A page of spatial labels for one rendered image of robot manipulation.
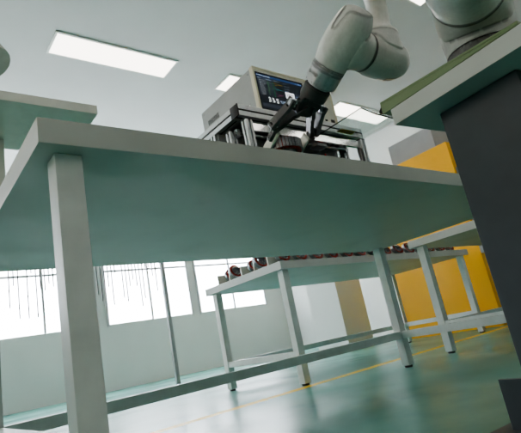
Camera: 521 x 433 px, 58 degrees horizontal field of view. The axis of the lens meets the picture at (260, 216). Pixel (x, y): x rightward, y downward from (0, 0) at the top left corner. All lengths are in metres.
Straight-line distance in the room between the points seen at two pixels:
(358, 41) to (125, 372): 7.23
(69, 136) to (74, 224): 0.16
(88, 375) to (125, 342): 7.19
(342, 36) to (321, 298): 4.80
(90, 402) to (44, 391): 6.80
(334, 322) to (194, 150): 4.83
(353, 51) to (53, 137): 0.73
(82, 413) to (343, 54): 0.96
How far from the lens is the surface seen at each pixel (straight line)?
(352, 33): 1.23
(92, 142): 0.93
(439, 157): 5.43
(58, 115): 1.79
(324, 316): 5.82
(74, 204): 0.91
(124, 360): 8.02
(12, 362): 7.58
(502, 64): 1.03
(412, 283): 5.61
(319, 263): 3.13
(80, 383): 0.86
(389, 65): 1.34
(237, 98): 1.94
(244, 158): 1.10
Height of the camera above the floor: 0.30
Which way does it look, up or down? 15 degrees up
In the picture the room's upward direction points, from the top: 11 degrees counter-clockwise
